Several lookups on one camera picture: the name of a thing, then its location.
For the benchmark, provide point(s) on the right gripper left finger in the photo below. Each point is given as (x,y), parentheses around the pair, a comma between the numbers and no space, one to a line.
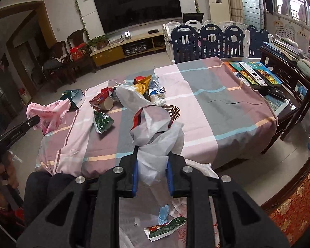
(85,213)

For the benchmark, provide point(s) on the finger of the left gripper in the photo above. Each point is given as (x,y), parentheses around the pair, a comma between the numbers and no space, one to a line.
(20,130)

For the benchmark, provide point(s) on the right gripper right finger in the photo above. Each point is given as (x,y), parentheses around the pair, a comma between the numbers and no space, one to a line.
(241,222)

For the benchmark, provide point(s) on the pink plastic bag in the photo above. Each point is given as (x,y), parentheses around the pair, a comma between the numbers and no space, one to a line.
(50,116)

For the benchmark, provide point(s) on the light blue plastic scrap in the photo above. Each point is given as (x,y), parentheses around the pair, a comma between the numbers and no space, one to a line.
(163,214)

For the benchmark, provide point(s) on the green snack wrapper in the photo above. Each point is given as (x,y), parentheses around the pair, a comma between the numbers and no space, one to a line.
(102,121)

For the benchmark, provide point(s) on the white plastic bag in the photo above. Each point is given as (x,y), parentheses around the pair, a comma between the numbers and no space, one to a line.
(154,134)

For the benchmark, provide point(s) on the yellow snack bag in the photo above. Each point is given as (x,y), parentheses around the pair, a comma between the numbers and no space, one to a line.
(141,84)

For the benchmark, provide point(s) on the white plastic trash basket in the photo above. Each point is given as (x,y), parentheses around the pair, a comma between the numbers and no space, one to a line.
(142,211)

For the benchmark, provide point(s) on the person's left hand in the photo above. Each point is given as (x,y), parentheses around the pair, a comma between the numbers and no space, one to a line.
(12,177)

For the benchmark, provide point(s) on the red patterned sofa cushion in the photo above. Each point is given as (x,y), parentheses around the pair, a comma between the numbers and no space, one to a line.
(289,209)

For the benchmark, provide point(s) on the person's dark trouser leg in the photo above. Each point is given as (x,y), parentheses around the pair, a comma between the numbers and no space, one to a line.
(41,189)

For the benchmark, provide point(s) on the dark green gift bag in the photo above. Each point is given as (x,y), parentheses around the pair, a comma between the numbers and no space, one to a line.
(76,98)

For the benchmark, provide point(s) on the dark wooden armchair left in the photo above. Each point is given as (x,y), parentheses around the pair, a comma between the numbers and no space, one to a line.
(58,66)

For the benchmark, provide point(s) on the dark wooden armchair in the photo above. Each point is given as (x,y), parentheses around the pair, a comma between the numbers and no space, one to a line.
(58,66)
(75,39)

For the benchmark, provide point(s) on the red cardboard box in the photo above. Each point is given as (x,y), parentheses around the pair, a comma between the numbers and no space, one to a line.
(100,98)

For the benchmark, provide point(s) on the white paper cup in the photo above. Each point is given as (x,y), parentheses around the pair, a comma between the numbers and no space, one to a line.
(106,104)

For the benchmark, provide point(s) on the red gift box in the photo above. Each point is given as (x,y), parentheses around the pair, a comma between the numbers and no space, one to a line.
(79,52)

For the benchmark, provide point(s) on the striped pastel tablecloth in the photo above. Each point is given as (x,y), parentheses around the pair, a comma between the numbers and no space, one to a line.
(222,118)

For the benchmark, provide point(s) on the dark wooden armchair right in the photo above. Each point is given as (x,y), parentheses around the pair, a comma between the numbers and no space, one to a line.
(75,39)

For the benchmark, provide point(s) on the potted green plant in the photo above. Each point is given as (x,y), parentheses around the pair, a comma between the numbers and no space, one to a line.
(98,42)

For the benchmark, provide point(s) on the brown round logo wrapper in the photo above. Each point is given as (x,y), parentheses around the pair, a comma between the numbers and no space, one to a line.
(173,111)

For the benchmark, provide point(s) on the blue white small packet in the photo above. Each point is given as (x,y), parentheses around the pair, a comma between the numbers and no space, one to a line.
(158,92)

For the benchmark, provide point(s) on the dark wooden side table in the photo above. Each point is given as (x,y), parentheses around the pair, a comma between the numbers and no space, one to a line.
(296,88)

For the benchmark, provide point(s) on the white remote control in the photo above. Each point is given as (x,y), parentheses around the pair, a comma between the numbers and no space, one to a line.
(253,74)

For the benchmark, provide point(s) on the green picture book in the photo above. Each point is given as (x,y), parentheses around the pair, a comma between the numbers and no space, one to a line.
(262,71)

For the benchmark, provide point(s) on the wooden tv cabinet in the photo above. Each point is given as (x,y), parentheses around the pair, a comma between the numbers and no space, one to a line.
(137,45)

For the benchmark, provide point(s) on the grey green plush cushion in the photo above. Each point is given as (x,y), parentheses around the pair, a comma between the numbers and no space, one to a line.
(304,67)

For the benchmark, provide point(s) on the large black television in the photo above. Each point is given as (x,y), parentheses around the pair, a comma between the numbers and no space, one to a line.
(118,14)

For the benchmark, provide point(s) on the stack of books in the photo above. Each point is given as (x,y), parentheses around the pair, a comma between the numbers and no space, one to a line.
(283,49)

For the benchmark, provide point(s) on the blue white baby fence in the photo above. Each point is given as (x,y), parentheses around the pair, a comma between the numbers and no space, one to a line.
(194,40)

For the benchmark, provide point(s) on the black monitor behind fence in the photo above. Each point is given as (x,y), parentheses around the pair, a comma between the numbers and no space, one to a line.
(192,16)

